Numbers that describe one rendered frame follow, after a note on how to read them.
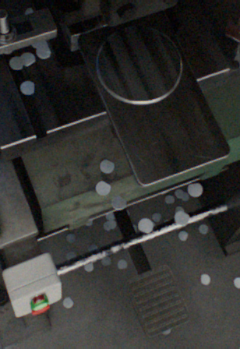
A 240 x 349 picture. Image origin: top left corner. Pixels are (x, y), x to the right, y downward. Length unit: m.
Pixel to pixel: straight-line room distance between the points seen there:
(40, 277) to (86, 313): 0.63
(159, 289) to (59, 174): 0.53
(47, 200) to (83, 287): 0.65
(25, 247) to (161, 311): 0.53
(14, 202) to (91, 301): 0.66
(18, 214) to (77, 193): 0.09
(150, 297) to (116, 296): 0.18
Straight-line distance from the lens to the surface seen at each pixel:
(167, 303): 1.62
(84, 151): 1.18
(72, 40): 1.12
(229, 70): 1.21
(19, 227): 1.14
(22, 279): 1.14
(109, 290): 1.78
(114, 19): 0.97
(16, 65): 1.17
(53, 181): 1.16
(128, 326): 1.77
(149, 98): 1.06
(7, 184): 1.16
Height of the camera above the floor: 1.74
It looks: 68 degrees down
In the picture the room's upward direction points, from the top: 10 degrees clockwise
